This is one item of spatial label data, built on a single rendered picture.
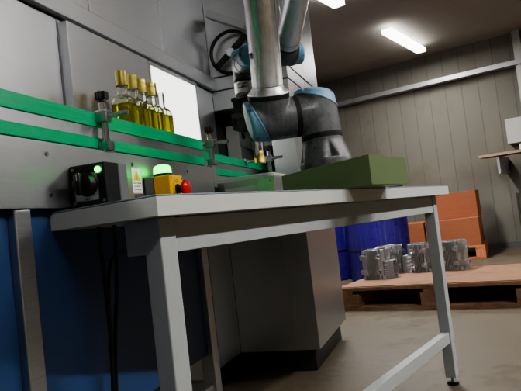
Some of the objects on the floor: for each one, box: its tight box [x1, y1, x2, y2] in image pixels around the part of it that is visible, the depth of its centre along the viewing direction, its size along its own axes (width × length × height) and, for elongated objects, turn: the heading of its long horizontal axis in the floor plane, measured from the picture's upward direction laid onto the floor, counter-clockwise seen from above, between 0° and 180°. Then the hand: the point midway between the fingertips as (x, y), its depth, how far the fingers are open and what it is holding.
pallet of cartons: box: [408, 190, 489, 259], centre depth 722 cm, size 143×112×80 cm
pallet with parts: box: [342, 239, 521, 311], centre depth 415 cm, size 138×96×39 cm
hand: (259, 153), depth 192 cm, fingers closed on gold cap, 3 cm apart
